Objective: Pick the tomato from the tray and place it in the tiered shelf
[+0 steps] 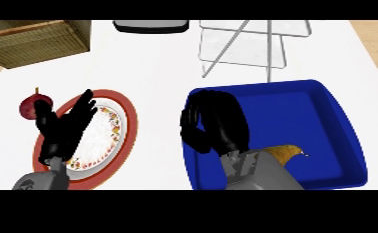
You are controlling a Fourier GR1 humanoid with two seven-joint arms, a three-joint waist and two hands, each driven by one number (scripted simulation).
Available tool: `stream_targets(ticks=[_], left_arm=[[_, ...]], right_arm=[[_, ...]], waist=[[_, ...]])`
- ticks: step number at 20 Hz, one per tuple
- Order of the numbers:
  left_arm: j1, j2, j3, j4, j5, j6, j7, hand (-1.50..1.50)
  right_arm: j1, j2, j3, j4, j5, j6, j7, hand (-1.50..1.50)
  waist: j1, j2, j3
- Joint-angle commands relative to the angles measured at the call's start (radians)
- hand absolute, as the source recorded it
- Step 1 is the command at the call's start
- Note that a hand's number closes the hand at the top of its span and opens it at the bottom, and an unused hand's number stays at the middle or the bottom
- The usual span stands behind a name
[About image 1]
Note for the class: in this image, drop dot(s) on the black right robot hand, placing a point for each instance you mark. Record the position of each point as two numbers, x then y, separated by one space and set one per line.
218 123

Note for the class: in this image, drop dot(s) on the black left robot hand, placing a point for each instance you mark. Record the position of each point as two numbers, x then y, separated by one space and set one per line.
60 130

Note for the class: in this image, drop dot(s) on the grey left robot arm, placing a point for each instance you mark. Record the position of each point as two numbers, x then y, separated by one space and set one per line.
44 176

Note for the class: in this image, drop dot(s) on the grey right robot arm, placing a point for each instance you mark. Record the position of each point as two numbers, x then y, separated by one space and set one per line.
258 172

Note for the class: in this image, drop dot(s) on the blue rectangular tray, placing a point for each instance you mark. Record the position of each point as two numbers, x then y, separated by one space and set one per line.
299 123

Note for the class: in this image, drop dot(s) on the white plate with floral rim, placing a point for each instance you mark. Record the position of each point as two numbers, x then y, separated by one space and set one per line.
100 137

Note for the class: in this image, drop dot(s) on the dark red round fruit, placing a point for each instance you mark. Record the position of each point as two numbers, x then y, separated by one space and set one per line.
28 107

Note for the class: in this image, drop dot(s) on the red round placemat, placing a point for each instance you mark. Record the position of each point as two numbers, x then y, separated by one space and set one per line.
125 133

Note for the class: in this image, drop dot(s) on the yellow-brown pear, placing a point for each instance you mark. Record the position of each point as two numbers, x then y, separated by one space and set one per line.
286 153

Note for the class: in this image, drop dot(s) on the woven wicker basket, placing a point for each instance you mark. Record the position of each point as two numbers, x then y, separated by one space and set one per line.
41 42

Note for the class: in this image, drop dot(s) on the black and grey appliance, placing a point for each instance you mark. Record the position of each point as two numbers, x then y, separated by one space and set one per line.
149 26

